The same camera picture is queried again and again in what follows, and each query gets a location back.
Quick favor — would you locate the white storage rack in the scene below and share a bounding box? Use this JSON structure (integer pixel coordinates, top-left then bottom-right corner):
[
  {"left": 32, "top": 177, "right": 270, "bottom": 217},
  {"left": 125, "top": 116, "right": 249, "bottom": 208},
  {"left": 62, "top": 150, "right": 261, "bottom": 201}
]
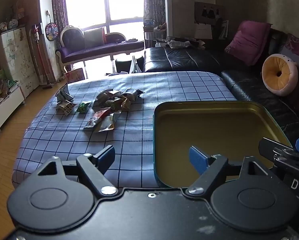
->
[{"left": 143, "top": 19, "right": 167, "bottom": 48}]

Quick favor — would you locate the striped picture frame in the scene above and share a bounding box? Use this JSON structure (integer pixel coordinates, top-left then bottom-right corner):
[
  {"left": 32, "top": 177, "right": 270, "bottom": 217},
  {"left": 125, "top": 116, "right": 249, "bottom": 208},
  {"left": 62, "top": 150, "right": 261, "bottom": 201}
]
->
[{"left": 218, "top": 20, "right": 230, "bottom": 40}]

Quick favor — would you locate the white paper bag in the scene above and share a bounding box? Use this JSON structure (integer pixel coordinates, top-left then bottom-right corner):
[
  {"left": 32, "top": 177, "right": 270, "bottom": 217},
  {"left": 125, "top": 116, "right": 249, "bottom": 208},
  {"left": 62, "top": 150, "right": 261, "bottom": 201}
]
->
[{"left": 195, "top": 23, "right": 213, "bottom": 40}]

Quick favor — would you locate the gold tin tray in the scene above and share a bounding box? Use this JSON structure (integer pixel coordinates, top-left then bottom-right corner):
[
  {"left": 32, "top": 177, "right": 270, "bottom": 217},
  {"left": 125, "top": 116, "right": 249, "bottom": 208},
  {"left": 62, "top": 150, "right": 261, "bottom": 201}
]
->
[{"left": 153, "top": 101, "right": 293, "bottom": 188}]

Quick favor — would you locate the wall poster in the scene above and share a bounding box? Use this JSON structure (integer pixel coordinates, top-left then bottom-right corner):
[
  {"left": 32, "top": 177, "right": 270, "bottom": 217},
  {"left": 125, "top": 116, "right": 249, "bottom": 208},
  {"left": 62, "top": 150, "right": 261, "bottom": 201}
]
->
[{"left": 194, "top": 1, "right": 225, "bottom": 26}]

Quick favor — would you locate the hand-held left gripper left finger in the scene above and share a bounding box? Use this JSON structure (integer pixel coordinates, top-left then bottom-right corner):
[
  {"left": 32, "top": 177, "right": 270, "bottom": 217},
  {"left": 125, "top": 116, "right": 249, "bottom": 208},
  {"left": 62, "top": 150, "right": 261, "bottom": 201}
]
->
[{"left": 37, "top": 145, "right": 118, "bottom": 196}]

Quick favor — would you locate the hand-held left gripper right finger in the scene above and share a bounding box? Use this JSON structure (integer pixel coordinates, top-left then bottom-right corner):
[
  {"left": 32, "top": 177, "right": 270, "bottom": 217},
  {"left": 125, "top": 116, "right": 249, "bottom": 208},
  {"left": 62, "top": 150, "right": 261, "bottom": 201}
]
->
[{"left": 185, "top": 145, "right": 276, "bottom": 196}]

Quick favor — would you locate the purple chaise longue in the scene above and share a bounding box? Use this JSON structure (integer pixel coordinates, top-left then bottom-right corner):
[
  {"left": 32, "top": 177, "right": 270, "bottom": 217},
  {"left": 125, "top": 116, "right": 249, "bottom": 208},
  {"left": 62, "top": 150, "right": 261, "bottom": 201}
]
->
[{"left": 56, "top": 25, "right": 145, "bottom": 72}]

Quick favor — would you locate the low white cabinet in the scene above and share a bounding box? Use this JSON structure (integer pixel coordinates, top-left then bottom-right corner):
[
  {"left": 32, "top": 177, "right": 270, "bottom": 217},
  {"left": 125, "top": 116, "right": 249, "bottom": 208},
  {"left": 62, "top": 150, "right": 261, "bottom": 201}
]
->
[{"left": 0, "top": 86, "right": 26, "bottom": 143}]

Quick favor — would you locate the large window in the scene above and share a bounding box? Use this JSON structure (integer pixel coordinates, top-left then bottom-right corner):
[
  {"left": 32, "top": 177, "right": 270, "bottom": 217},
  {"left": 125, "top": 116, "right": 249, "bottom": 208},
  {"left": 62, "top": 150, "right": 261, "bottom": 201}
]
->
[{"left": 64, "top": 0, "right": 145, "bottom": 30}]

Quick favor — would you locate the heap of books and toys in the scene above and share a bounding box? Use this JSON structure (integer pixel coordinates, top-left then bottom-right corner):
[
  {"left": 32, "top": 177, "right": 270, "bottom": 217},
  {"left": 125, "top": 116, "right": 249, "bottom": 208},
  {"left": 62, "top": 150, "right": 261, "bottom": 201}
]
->
[{"left": 0, "top": 70, "right": 20, "bottom": 105}]

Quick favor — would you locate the grey cushion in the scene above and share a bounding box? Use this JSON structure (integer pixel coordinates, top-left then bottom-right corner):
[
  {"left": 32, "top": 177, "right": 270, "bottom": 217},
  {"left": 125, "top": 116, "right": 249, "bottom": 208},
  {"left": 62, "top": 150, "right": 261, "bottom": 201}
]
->
[{"left": 83, "top": 27, "right": 105, "bottom": 49}]

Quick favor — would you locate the black ottoman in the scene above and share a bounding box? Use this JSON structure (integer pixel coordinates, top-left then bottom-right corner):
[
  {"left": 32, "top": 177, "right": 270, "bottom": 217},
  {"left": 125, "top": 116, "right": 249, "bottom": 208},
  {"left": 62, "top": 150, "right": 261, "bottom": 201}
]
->
[{"left": 115, "top": 58, "right": 145, "bottom": 73}]

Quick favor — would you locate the patterned magenta pillow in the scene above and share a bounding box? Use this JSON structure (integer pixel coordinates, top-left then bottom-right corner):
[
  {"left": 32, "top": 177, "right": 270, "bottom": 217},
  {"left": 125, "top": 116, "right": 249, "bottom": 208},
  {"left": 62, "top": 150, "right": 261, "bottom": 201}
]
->
[{"left": 285, "top": 33, "right": 299, "bottom": 62}]

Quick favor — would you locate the red stick vacuum cleaner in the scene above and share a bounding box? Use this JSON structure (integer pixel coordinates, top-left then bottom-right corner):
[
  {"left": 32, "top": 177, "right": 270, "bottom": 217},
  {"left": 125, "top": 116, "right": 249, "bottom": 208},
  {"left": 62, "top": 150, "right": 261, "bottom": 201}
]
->
[{"left": 31, "top": 24, "right": 53, "bottom": 90}]

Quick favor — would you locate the colourful patterned snack packet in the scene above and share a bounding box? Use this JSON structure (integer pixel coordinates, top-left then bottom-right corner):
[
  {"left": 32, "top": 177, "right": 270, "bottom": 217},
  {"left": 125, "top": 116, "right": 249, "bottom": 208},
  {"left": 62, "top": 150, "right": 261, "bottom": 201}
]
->
[{"left": 56, "top": 100, "right": 77, "bottom": 116}]

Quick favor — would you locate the black leather sofa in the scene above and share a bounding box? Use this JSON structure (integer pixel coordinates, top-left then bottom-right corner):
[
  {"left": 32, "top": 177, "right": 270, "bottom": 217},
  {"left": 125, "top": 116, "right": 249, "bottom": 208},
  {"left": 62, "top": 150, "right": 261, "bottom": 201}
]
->
[{"left": 142, "top": 27, "right": 299, "bottom": 150}]

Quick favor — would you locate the heap of papers and clothes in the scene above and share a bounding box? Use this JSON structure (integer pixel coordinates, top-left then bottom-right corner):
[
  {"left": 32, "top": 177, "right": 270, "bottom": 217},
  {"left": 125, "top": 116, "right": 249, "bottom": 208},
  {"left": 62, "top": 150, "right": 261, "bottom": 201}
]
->
[{"left": 166, "top": 36, "right": 206, "bottom": 50}]

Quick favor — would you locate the white open bag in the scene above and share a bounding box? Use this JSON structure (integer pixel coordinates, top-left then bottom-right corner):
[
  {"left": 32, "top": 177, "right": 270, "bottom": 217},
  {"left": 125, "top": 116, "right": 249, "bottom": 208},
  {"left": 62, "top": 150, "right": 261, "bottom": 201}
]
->
[{"left": 129, "top": 56, "right": 143, "bottom": 73}]

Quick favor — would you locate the pile of snack packets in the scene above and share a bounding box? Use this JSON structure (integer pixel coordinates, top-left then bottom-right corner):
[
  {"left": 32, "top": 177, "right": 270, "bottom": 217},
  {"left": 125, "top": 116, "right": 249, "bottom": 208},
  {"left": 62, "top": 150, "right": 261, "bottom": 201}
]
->
[{"left": 83, "top": 87, "right": 145, "bottom": 133}]

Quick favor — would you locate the patterned curtain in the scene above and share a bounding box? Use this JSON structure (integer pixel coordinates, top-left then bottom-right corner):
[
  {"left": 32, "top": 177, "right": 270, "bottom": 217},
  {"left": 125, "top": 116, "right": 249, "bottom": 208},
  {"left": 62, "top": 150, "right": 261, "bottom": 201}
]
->
[
  {"left": 51, "top": 0, "right": 68, "bottom": 34},
  {"left": 144, "top": 0, "right": 166, "bottom": 23}
]

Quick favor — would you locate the silver green snack packet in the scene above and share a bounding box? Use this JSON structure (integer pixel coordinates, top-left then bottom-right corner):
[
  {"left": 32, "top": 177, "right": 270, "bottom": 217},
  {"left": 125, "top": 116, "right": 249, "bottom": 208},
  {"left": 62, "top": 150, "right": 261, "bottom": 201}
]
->
[{"left": 56, "top": 84, "right": 73, "bottom": 103}]

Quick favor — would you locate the donut plush cushion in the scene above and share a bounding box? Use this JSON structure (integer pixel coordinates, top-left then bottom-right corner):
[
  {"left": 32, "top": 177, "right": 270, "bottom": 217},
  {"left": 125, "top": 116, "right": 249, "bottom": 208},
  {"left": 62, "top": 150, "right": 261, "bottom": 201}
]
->
[{"left": 261, "top": 53, "right": 299, "bottom": 97}]

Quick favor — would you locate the white cartoon print cabinet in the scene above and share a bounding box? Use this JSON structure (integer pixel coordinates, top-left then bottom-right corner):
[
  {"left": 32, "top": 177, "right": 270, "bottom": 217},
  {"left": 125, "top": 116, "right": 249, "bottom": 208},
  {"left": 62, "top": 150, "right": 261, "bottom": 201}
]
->
[{"left": 0, "top": 26, "right": 40, "bottom": 98}]

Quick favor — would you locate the plain magenta pillow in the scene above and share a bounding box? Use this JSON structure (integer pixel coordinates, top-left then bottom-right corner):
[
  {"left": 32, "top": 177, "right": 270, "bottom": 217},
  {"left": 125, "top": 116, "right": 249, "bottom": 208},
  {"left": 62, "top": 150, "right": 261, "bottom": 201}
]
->
[{"left": 224, "top": 20, "right": 272, "bottom": 67}]

